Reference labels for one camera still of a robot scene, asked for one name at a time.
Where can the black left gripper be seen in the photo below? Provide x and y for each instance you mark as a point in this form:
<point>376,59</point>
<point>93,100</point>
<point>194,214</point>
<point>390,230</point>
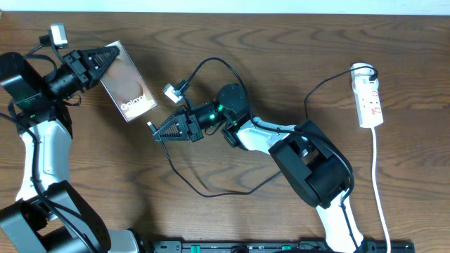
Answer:
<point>72,60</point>

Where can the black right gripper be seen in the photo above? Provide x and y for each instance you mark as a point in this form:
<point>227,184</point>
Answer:
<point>189,128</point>

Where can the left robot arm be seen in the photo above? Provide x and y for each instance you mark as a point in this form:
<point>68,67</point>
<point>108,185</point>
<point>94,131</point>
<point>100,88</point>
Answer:
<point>49,215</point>

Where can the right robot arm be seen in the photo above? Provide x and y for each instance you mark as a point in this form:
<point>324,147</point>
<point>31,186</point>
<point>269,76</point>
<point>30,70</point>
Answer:
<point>315,169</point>

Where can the white USB charger adapter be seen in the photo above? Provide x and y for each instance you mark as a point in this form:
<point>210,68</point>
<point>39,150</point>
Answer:
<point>363,77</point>

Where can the white power strip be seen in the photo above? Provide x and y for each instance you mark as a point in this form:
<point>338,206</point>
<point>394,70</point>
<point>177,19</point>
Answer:
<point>368,105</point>

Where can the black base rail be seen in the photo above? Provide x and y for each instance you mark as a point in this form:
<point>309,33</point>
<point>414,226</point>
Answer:
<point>265,247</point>

